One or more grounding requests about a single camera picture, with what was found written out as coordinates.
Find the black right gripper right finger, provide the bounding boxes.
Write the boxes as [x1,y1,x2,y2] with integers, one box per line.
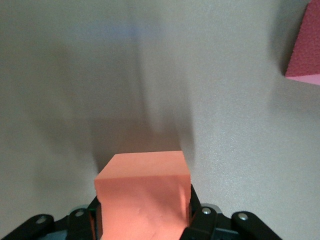
[181,184,283,240]

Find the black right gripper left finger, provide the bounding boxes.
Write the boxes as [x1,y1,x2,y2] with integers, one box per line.
[0,196,103,240]

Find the orange foam cube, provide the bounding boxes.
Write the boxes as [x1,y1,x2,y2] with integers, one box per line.
[94,150,192,240]

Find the red foam cube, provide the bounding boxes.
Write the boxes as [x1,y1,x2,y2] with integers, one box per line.
[284,0,320,87]

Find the brown table mat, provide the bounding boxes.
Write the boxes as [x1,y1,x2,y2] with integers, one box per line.
[0,0,320,240]

